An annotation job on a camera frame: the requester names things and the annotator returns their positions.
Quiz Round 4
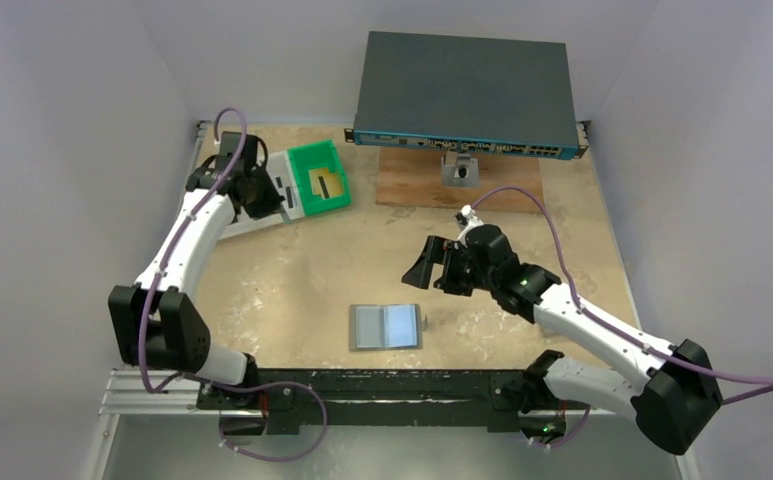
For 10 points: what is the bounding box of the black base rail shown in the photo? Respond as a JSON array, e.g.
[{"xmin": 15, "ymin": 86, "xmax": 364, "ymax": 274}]
[{"xmin": 197, "ymin": 368, "xmax": 589, "ymax": 439}]

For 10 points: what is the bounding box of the green bin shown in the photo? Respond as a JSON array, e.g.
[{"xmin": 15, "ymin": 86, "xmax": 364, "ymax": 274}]
[{"xmin": 287, "ymin": 140, "xmax": 351, "ymax": 216}]

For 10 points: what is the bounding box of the white middle bin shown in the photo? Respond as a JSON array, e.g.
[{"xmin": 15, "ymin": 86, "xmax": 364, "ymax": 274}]
[{"xmin": 221, "ymin": 150, "xmax": 305, "ymax": 239}]

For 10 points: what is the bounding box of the brown wooden board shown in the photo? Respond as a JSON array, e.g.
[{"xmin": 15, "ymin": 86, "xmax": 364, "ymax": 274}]
[{"xmin": 375, "ymin": 147, "xmax": 544, "ymax": 209}]

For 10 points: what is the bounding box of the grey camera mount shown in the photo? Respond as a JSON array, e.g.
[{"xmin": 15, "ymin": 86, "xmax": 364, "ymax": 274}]
[{"xmin": 440, "ymin": 153, "xmax": 480, "ymax": 188}]

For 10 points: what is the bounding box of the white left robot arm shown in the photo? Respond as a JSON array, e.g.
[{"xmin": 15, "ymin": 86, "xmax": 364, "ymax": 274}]
[{"xmin": 108, "ymin": 131, "xmax": 284, "ymax": 409}]

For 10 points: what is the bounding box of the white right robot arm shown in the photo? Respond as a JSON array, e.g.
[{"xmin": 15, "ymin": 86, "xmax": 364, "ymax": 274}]
[{"xmin": 401, "ymin": 225, "xmax": 723, "ymax": 455}]

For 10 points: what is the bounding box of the grey leather card holder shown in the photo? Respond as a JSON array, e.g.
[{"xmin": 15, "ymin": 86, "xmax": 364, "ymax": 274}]
[{"xmin": 349, "ymin": 304, "xmax": 428, "ymax": 352}]

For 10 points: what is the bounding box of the aluminium frame rail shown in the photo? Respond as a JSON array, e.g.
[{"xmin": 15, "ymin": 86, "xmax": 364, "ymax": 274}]
[{"xmin": 99, "ymin": 119, "xmax": 212, "ymax": 419}]

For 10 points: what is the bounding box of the grey network switch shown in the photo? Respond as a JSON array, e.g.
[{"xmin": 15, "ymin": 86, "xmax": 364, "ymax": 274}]
[{"xmin": 345, "ymin": 31, "xmax": 588, "ymax": 160}]

